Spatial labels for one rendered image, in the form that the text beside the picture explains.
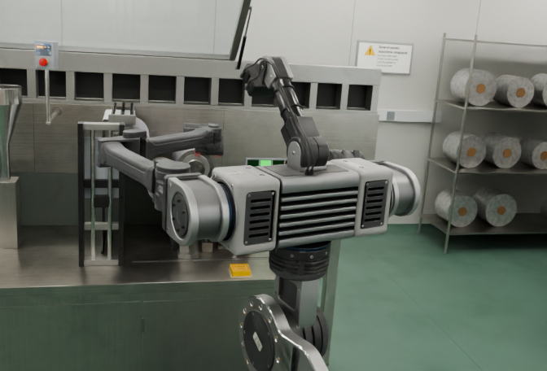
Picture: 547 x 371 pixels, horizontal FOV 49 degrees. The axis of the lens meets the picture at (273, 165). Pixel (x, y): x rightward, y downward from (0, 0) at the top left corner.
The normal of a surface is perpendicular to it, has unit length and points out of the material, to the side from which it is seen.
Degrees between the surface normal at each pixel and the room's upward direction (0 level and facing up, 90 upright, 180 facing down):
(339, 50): 90
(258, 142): 90
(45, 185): 90
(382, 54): 90
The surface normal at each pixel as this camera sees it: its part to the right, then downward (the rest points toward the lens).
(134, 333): 0.22, 0.24
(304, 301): 0.50, 0.23
